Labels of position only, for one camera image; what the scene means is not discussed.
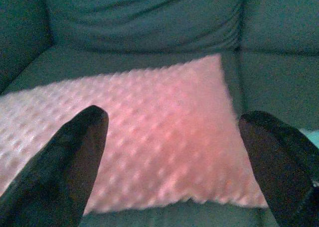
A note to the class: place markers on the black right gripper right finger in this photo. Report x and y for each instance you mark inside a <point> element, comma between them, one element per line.
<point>281,167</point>

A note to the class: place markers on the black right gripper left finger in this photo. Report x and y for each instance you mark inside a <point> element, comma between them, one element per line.
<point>54,167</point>

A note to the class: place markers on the teal dotted pillow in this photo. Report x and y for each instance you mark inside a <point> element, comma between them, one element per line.
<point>310,137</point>

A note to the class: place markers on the pink dotted pillow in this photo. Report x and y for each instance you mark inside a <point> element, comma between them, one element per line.
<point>159,137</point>

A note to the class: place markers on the dark green leather sofa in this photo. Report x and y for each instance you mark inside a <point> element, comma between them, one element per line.
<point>149,20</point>

